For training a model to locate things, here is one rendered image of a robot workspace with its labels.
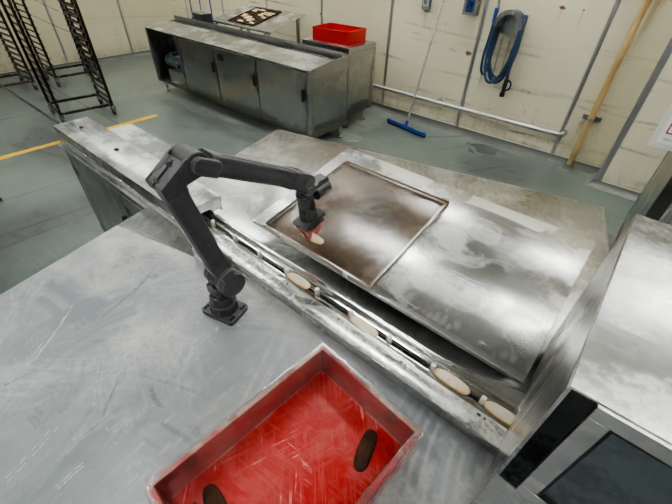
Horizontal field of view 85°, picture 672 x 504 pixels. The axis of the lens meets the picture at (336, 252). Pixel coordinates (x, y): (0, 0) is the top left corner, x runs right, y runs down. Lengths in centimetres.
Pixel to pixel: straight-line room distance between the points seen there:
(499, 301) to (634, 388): 64
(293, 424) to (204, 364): 31
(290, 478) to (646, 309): 74
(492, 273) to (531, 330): 21
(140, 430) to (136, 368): 18
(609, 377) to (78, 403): 111
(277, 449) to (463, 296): 67
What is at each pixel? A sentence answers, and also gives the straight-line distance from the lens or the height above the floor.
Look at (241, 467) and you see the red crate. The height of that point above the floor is 82.
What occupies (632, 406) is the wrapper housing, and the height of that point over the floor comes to 130.
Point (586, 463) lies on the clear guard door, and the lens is 67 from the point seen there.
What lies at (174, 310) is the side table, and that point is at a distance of 127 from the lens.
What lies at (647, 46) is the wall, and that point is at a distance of 435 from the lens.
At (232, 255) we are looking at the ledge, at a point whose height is 86.
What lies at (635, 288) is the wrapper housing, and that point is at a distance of 77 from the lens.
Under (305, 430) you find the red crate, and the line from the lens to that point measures 98.
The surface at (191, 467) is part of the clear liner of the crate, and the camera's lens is 92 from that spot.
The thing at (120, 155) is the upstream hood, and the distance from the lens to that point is 207.
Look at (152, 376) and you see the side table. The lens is 114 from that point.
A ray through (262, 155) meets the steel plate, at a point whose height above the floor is 82.
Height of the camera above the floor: 172
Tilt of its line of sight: 40 degrees down
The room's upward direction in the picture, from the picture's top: 2 degrees clockwise
